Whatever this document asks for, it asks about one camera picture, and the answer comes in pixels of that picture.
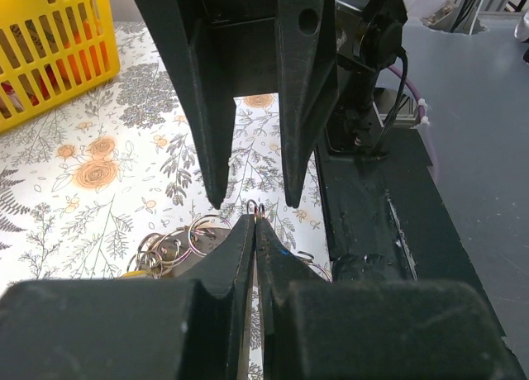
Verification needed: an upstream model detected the steel disc with keyrings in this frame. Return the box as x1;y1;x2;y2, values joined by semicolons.
126;198;334;284

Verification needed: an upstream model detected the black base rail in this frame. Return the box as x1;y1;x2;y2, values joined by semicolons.
313;127;508;340

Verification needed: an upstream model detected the floral table mat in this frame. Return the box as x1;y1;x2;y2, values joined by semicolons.
0;20;331;380

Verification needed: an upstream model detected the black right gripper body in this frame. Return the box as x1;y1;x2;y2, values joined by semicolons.
177;0;279;97

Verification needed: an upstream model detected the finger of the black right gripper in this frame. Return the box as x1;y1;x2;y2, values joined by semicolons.
275;0;339;207
134;0;236;208

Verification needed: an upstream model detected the yellow key tag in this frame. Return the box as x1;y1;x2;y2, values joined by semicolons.
121;270;152;279

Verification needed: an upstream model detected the yellow plastic basket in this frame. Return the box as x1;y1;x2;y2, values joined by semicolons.
1;0;120;131

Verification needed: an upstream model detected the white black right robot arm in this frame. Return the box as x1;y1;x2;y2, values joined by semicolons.
134;0;407;207

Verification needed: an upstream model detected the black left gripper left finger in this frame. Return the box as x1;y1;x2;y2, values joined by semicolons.
1;215;255;379

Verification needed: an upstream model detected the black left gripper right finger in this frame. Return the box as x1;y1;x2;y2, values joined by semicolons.
255;218;524;379

